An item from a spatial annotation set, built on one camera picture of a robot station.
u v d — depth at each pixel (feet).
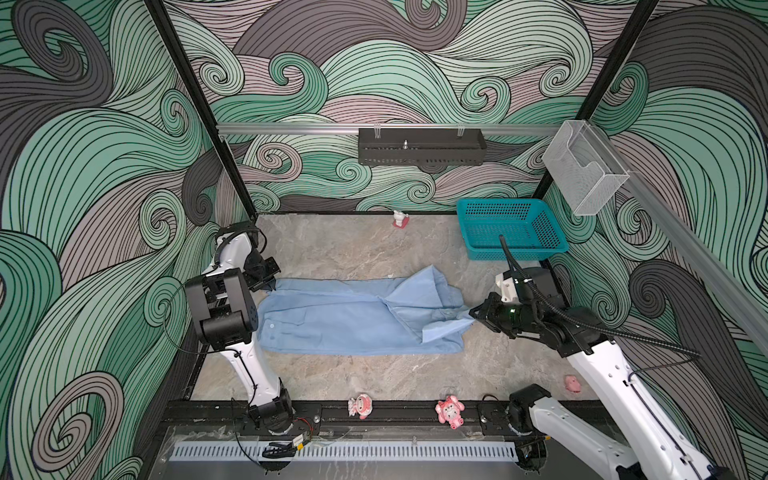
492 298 2.03
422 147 3.19
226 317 1.68
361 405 2.39
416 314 2.81
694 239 1.97
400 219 3.70
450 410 2.35
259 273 2.56
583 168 2.61
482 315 2.09
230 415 2.35
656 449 1.23
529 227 3.75
